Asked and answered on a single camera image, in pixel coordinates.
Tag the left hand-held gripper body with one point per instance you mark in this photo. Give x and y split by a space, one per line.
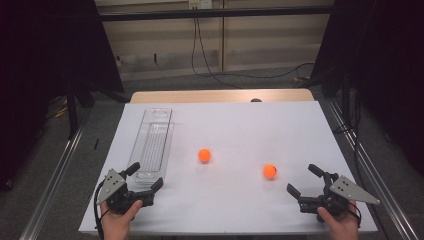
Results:
113 188

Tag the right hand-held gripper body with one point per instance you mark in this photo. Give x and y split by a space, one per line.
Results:
350 191

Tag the clear plastic tray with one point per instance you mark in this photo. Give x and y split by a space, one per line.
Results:
155 146

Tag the orange ball with black mark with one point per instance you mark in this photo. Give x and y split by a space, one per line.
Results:
269 171

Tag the plain orange ball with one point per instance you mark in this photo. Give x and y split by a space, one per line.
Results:
204 155

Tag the person's right hand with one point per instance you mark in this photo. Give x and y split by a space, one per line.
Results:
341 228

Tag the person's left hand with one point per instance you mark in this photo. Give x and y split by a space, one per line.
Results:
116 226

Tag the small black floor object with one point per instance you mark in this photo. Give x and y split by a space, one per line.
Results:
96 143

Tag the black metal stand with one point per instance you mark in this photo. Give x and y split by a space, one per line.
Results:
346 100
72 116

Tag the white board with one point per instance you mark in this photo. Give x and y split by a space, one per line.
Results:
240 133

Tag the dark round table grommet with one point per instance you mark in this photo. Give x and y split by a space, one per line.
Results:
256 100

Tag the wooden table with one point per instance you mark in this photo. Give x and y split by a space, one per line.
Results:
200 96

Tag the black curtain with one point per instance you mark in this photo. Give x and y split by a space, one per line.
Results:
40 66
393 66

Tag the black horizontal bar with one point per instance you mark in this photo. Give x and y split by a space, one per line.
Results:
200 14

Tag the metal floor rail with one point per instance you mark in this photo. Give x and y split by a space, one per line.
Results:
396 216
50 193

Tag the white wall outlet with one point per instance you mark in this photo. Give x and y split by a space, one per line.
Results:
200 4

